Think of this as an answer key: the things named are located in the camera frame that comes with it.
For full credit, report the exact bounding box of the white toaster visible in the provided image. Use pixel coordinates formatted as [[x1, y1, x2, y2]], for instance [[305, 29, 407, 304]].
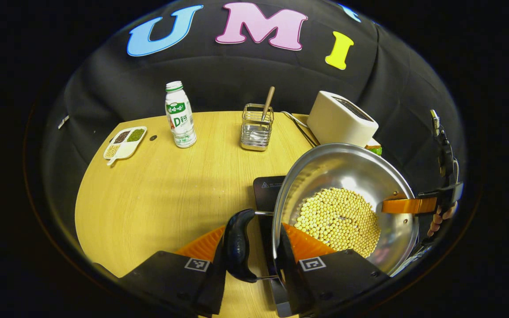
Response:
[[306, 91, 379, 148]]

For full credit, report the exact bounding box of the steel pot with black handles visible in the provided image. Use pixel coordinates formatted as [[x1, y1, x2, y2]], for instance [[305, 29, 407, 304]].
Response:
[[223, 143, 419, 284]]

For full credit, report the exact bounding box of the white sectioned dish of beans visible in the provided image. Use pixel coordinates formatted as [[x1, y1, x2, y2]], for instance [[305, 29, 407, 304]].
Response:
[[103, 126, 148, 167]]

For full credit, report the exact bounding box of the black toaster power cable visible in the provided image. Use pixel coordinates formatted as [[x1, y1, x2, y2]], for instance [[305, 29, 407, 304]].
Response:
[[281, 110, 320, 148]]

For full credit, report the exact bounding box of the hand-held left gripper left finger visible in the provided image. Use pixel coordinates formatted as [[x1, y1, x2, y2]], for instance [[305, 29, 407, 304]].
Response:
[[120, 225, 229, 316]]

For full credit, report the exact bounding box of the wooden handled spoon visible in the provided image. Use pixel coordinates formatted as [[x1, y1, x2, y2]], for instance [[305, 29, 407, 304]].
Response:
[[254, 86, 276, 142]]

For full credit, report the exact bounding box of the black induction cooktop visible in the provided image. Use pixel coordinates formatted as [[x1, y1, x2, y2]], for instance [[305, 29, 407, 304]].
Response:
[[253, 176, 292, 318]]

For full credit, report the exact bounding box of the white plastic drink bottle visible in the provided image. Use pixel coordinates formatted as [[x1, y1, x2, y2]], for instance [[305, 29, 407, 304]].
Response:
[[164, 80, 198, 149]]

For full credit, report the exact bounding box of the toy sandwich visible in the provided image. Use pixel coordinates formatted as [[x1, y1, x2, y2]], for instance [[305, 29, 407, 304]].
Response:
[[364, 138, 383, 156]]

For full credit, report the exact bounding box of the wire mesh utensil holder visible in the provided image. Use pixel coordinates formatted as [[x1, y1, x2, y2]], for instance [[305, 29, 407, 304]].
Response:
[[240, 103, 275, 152]]

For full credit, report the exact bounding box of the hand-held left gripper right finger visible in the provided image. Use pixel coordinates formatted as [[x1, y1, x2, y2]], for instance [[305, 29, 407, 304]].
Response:
[[277, 223, 390, 317]]

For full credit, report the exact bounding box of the black backdrop cloth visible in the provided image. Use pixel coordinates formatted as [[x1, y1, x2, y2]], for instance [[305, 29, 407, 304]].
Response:
[[40, 0, 465, 212]]

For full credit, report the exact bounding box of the pile of soybeans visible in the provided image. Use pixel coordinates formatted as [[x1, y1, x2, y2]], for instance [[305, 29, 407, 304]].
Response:
[[294, 187, 382, 258]]

